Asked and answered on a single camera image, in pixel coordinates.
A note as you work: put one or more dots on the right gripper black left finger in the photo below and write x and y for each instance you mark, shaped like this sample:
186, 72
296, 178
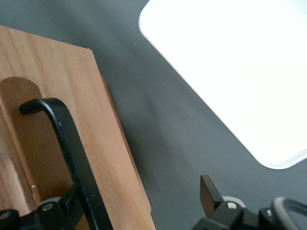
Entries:
68, 201

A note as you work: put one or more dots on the beige rectangular tray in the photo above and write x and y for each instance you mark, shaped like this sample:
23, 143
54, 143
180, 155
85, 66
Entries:
235, 72

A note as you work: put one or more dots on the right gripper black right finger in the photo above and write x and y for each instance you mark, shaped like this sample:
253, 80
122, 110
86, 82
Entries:
216, 203

